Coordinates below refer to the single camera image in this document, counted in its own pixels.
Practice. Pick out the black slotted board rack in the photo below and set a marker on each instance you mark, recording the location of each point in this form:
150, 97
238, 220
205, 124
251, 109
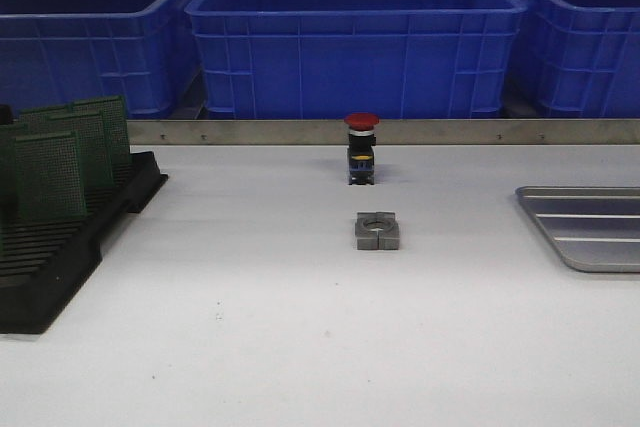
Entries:
44, 263

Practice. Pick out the silver metal tray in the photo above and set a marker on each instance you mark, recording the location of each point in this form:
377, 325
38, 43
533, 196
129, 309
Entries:
592, 229

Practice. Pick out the red emergency stop button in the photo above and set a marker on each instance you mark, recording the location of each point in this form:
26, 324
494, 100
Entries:
360, 153

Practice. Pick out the grey metal clamp block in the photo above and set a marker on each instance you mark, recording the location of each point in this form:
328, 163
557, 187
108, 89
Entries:
377, 231

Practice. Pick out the blue centre plastic crate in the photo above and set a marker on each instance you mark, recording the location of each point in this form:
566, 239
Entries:
325, 59

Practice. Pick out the blue plastic crate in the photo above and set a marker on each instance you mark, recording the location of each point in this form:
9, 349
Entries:
59, 51
579, 58
325, 59

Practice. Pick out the green perfboard rear right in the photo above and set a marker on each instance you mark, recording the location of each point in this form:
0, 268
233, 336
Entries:
113, 109

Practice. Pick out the green perfboard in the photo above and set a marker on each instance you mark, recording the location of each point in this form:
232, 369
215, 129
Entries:
36, 119
49, 177
113, 109
94, 152

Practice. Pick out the green perfboard middle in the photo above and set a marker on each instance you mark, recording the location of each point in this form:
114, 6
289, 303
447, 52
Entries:
94, 152

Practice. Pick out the green perfboard front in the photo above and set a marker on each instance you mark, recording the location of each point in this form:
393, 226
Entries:
49, 177

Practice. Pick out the blue right plastic crate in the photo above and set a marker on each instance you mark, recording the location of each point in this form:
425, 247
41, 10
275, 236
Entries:
579, 58

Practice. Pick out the green perfboard rear left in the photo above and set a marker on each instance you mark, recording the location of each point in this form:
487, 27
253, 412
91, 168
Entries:
36, 119

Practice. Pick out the blue left plastic crate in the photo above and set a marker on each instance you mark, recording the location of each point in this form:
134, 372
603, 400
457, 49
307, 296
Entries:
59, 51

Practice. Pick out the green perfboard left edge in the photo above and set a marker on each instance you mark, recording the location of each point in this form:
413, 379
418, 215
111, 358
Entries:
9, 133

